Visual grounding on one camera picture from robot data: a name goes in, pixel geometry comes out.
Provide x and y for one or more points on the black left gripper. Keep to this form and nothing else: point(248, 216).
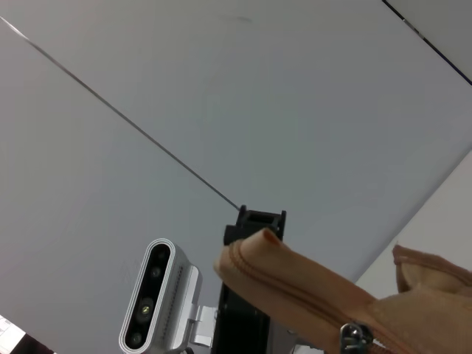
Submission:
point(243, 328)

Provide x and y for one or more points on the khaki canvas food bag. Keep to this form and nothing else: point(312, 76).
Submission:
point(295, 287)

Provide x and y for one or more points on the silver metal zipper pull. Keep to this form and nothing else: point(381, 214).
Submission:
point(354, 337)

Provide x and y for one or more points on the silver left wrist depth camera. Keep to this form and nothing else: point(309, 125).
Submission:
point(177, 287)

